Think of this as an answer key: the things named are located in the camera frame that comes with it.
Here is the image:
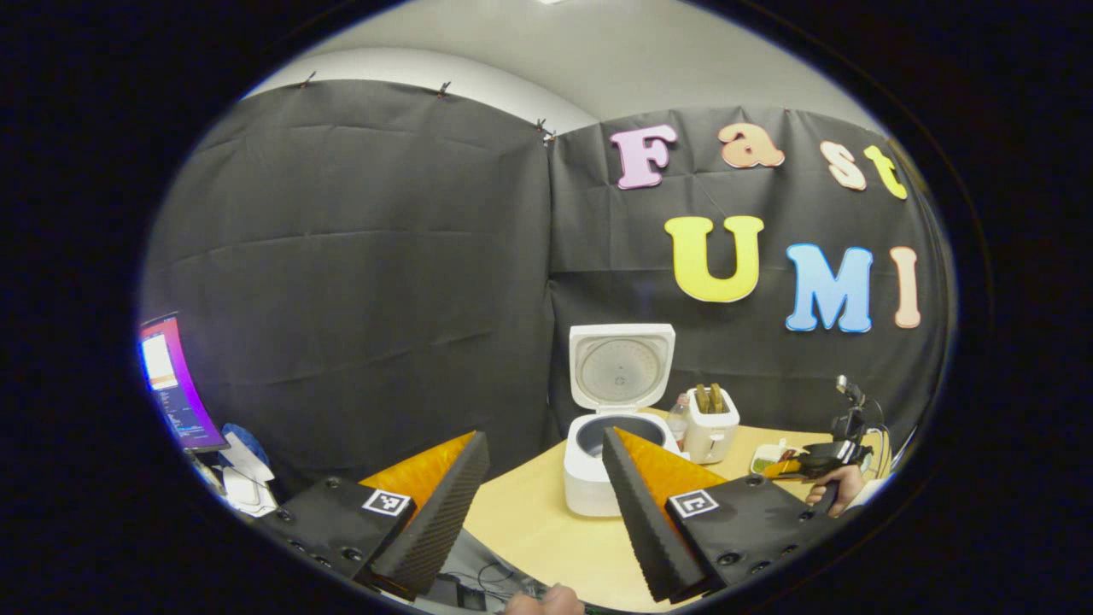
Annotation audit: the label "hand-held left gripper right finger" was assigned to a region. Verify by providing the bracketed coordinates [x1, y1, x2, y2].
[600, 425, 833, 604]

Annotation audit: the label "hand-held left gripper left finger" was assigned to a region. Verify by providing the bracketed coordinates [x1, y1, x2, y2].
[260, 431, 492, 599]

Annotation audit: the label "white rice cooker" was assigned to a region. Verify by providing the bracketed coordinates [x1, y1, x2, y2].
[564, 323, 684, 518]

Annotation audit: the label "white divided grain dish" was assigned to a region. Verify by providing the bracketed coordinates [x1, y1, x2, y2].
[750, 439, 805, 477]

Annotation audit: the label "white toaster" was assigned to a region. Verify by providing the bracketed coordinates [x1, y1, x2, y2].
[686, 384, 741, 465]

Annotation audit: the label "clear plastic bottle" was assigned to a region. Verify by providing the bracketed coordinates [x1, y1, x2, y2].
[666, 393, 691, 447]

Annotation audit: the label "white paper sheets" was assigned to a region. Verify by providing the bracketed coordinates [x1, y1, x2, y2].
[216, 434, 279, 518]

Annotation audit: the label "blue and white object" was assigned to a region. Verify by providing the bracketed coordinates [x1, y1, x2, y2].
[224, 423, 271, 464]

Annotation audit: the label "black backdrop cloth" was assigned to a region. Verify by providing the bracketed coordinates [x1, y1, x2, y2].
[141, 79, 953, 496]

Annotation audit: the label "computer monitor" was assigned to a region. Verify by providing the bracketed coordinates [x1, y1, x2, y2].
[139, 313, 230, 454]

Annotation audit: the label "black device with cables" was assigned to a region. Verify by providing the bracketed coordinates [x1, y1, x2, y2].
[423, 559, 547, 612]

